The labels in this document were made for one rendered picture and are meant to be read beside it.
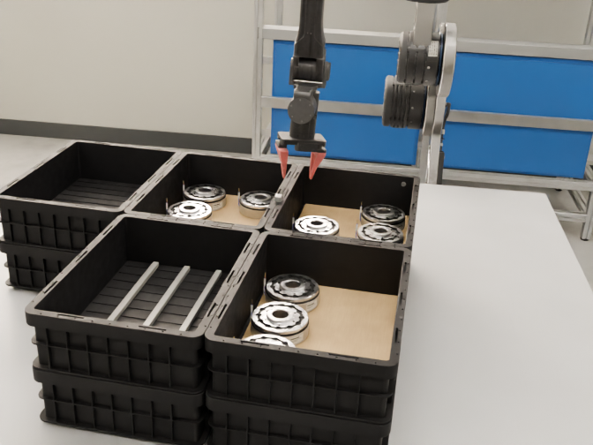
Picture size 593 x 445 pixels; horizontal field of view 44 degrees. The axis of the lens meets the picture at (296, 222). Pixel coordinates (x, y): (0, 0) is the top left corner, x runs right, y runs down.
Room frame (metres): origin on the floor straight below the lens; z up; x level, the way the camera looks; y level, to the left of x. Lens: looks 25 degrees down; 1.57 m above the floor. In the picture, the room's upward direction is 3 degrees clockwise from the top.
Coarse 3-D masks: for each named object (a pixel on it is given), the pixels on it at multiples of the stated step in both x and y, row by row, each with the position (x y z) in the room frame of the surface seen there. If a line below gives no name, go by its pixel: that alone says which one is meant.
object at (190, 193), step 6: (192, 186) 1.72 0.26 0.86; (198, 186) 1.73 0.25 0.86; (210, 186) 1.72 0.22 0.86; (216, 186) 1.72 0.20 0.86; (186, 192) 1.67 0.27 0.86; (192, 192) 1.68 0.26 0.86; (216, 192) 1.68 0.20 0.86; (222, 192) 1.69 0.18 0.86; (192, 198) 1.64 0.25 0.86; (198, 198) 1.65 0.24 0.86; (204, 198) 1.66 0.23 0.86; (210, 198) 1.65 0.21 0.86; (216, 198) 1.65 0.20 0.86
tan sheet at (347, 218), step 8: (304, 208) 1.68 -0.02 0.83; (312, 208) 1.69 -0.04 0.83; (320, 208) 1.69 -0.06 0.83; (328, 208) 1.69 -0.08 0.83; (336, 208) 1.69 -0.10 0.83; (344, 208) 1.69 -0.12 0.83; (328, 216) 1.64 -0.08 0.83; (336, 216) 1.64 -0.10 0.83; (344, 216) 1.65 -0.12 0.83; (352, 216) 1.65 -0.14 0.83; (408, 216) 1.66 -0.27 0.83; (344, 224) 1.60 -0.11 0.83; (352, 224) 1.60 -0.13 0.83; (360, 224) 1.60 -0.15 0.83; (344, 232) 1.56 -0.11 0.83; (352, 232) 1.56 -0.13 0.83
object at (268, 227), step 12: (300, 168) 1.70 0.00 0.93; (324, 168) 1.71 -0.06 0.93; (336, 168) 1.71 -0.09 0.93; (288, 192) 1.54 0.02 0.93; (276, 216) 1.41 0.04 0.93; (264, 228) 1.36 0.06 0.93; (408, 228) 1.38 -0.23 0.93; (348, 240) 1.31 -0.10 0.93; (360, 240) 1.31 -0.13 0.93; (372, 240) 1.32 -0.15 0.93; (408, 240) 1.32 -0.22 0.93
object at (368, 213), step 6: (378, 204) 1.66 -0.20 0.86; (366, 210) 1.63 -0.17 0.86; (372, 210) 1.62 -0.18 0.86; (396, 210) 1.63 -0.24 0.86; (366, 216) 1.58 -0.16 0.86; (372, 216) 1.59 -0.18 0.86; (378, 216) 1.58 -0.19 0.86; (390, 216) 1.59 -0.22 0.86; (396, 216) 1.59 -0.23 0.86; (402, 216) 1.59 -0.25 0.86; (384, 222) 1.56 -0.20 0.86; (390, 222) 1.56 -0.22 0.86
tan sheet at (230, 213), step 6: (228, 198) 1.73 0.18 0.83; (234, 198) 1.73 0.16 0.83; (228, 204) 1.69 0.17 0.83; (234, 204) 1.69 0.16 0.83; (216, 210) 1.65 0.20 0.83; (222, 210) 1.65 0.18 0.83; (228, 210) 1.65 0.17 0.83; (234, 210) 1.65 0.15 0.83; (216, 216) 1.61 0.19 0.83; (222, 216) 1.61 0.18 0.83; (228, 216) 1.62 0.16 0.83; (234, 216) 1.62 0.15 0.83; (240, 216) 1.62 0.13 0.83; (246, 216) 1.62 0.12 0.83; (234, 222) 1.58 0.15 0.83; (240, 222) 1.58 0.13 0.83; (246, 222) 1.59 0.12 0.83; (252, 222) 1.59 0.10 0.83; (258, 222) 1.59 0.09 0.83
